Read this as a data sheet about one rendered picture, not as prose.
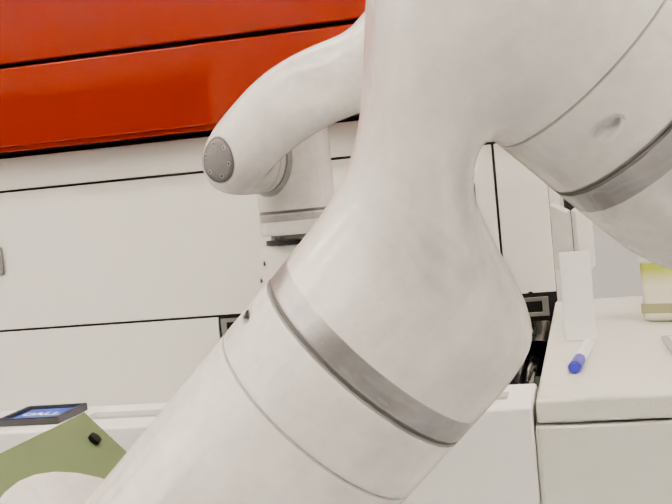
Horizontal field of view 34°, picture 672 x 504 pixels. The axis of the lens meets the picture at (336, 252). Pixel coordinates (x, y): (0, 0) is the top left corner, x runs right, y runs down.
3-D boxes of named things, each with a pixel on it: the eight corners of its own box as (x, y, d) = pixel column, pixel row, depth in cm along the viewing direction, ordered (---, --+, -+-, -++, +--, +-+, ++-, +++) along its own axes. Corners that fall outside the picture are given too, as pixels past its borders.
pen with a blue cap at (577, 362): (584, 335, 102) (567, 361, 88) (595, 334, 101) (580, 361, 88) (585, 346, 102) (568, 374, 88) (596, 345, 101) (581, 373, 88)
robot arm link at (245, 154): (403, 10, 95) (216, 217, 113) (500, 21, 108) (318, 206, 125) (351, -65, 98) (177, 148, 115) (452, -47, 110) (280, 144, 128)
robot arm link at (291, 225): (240, 216, 121) (243, 243, 121) (297, 211, 115) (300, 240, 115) (294, 210, 127) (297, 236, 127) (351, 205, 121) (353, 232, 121)
